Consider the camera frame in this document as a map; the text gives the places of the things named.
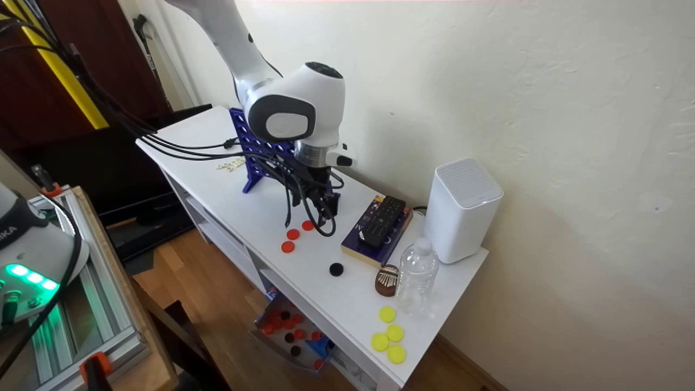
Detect black base cable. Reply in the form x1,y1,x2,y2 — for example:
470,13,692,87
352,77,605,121
0,205,85,378

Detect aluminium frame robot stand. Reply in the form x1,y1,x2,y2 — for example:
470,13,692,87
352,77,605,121
0,184,176,391

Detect black and orange clamp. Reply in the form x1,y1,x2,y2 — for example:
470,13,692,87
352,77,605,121
31,163,73,203

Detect dark brown wooden cabinet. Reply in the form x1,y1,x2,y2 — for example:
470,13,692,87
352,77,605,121
0,0,176,154

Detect clear plastic bottle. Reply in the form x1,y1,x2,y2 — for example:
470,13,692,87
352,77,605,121
397,238,441,317

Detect white shelf table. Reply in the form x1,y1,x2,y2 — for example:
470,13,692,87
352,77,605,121
135,104,492,391

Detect colourful game box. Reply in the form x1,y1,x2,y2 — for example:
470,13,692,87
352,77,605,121
253,292,340,377

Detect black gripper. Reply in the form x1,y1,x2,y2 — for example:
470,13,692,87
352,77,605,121
297,163,344,223

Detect black low bench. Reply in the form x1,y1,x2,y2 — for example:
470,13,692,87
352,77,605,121
13,103,215,263

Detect white box speaker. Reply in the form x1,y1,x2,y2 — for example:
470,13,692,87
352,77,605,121
422,157,506,265

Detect small brown object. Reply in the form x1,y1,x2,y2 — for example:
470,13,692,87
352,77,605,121
373,263,403,301

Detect blue connect four gameboard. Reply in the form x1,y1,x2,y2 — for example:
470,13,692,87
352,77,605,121
229,107,312,195

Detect black remote control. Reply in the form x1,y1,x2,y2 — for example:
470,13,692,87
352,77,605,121
356,195,409,253

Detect dark box with tokens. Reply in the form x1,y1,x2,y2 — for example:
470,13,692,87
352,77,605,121
340,194,415,270

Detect yellow tape strip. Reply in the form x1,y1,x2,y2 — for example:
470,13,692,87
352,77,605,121
0,0,113,132

